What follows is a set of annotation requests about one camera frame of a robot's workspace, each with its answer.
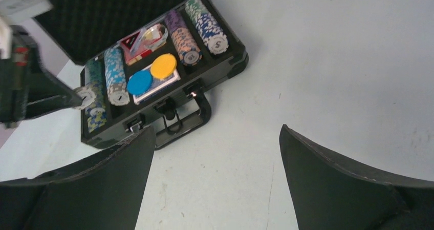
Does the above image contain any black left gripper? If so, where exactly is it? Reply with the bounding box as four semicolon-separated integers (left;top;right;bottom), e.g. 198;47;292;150
1;25;82;129

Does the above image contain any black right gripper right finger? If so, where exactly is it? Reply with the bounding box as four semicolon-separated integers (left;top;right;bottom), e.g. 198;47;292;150
279;125;433;229

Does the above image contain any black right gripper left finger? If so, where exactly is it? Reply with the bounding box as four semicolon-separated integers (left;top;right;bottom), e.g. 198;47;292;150
1;128;156;229

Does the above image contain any grey white poker chip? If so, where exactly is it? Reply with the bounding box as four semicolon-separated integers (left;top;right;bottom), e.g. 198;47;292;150
74;86;96;110

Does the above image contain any blue round button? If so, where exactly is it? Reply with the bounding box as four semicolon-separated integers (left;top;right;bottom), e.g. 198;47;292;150
126;70;154;95

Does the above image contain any yellow round button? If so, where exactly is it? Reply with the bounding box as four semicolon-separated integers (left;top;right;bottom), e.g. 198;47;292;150
150;53;177;79

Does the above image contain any black poker set case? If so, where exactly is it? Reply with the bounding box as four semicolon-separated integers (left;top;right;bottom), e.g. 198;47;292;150
36;0;249;149

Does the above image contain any light blue grey chip row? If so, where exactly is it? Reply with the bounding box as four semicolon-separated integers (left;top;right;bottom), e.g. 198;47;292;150
104;48;130;106

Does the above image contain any all in triangle token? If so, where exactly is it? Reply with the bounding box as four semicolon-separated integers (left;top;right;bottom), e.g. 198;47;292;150
120;29;144;54

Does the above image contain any red playing card deck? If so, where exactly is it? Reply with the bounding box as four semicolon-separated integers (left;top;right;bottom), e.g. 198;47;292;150
119;41;153;66

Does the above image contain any clear round dealer button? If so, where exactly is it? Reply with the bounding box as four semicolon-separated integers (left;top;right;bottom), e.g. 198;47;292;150
139;24;168;51

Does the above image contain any purple orange chip row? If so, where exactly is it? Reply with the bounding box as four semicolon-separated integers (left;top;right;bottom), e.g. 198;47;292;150
164;10;202;66

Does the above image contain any green blue chip row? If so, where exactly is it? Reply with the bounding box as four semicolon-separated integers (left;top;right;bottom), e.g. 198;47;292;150
185;0;229;55

